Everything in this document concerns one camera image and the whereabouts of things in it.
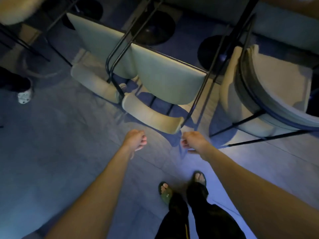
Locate person's left hand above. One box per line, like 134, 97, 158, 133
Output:
122, 129, 147, 153

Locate person's right hand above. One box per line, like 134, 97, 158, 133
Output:
180, 131, 213, 160

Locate person's right forearm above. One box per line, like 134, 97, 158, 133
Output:
201, 146, 319, 239

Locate person's left forearm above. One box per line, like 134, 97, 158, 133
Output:
44, 145, 133, 239

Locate green right sandal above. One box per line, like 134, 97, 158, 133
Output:
192, 171, 207, 187

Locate green sandal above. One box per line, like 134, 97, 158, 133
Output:
192, 171, 207, 187
158, 181, 174, 205

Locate green left sandal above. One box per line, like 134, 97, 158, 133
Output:
158, 181, 174, 205

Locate black trousers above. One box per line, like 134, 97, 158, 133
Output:
155, 182, 248, 239

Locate black round table base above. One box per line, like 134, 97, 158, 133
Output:
131, 10, 176, 46
61, 0, 104, 31
197, 35, 240, 73

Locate cream round-backed armchair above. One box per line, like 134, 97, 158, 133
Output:
209, 15, 319, 148

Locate cream chair with black frame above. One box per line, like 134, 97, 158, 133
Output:
66, 0, 154, 105
0, 0, 75, 68
110, 0, 261, 135

